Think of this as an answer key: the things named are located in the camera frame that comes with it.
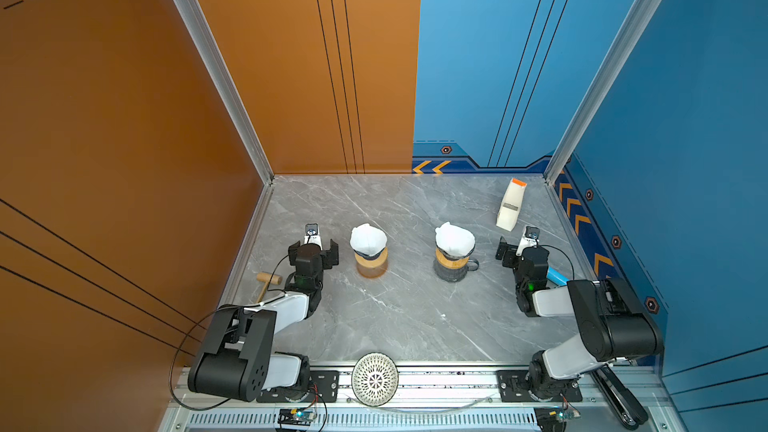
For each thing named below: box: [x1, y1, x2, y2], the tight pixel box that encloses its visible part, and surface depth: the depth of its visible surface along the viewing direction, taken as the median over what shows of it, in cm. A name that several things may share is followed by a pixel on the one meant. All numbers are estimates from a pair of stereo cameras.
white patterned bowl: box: [351, 352, 399, 407], surface depth 75 cm
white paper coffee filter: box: [350, 223, 387, 257], surface depth 86 cm
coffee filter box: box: [496, 178, 527, 232], surface depth 108 cm
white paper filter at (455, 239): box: [435, 222, 476, 257], surface depth 84 cm
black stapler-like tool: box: [590, 363, 648, 430], surface depth 72 cm
